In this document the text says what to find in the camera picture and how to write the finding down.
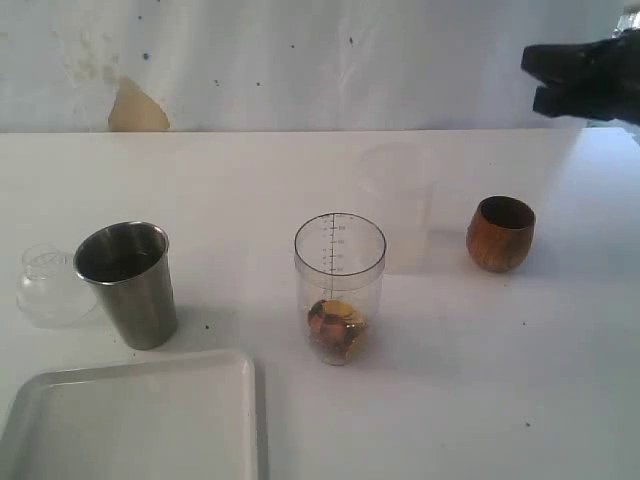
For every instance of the translucent white plastic container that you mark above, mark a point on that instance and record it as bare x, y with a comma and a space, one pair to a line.
397, 184

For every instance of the coins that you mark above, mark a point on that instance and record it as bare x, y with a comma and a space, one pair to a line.
337, 332

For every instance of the stainless steel cup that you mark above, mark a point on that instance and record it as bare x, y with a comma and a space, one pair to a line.
126, 266

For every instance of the clear dome strainer lid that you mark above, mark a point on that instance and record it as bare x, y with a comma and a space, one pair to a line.
49, 292

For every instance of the white metal tray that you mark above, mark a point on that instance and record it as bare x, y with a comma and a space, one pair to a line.
188, 417

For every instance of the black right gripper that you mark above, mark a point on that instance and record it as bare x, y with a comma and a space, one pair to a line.
602, 77

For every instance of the clear plastic shaker cup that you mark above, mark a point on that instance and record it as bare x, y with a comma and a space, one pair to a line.
339, 256

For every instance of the brown wooden cup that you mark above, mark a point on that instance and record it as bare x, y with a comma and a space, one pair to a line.
500, 234

